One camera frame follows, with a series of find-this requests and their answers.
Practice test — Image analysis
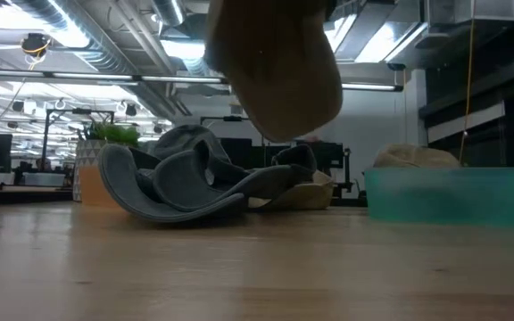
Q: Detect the black ceiling fixture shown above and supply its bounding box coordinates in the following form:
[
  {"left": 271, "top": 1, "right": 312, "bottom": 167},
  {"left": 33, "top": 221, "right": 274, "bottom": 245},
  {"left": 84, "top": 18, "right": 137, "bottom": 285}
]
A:
[{"left": 19, "top": 31, "right": 54, "bottom": 59}]

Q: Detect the silver ventilation duct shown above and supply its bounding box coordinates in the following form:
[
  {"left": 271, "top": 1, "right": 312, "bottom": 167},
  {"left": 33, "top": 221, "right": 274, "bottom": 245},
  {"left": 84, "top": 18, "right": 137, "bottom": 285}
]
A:
[{"left": 13, "top": 0, "right": 187, "bottom": 119}]

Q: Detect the potted plant in patterned pot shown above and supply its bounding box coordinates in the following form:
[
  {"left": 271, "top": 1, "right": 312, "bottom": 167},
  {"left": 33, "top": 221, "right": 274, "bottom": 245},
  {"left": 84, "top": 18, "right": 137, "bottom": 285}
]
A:
[{"left": 71, "top": 118, "right": 143, "bottom": 202}]

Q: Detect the long light bar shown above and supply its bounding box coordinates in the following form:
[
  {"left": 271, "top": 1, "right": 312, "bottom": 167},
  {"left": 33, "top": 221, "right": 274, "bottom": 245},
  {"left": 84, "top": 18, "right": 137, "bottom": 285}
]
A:
[{"left": 0, "top": 67, "right": 404, "bottom": 93}]

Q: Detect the green translucent plastic bin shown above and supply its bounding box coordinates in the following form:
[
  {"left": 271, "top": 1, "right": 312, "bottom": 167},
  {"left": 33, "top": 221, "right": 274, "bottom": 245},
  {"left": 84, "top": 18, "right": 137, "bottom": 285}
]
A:
[{"left": 363, "top": 167, "right": 514, "bottom": 228}]

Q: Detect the black stand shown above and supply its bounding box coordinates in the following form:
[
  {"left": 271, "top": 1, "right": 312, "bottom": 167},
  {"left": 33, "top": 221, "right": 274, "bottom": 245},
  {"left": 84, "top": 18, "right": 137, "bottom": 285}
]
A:
[{"left": 333, "top": 146, "right": 357, "bottom": 201}]

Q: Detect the black rig frame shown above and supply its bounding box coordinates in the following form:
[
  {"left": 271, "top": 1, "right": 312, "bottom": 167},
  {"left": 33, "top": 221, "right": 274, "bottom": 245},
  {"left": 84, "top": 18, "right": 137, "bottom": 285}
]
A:
[
  {"left": 199, "top": 115, "right": 266, "bottom": 148},
  {"left": 40, "top": 106, "right": 115, "bottom": 173}
]

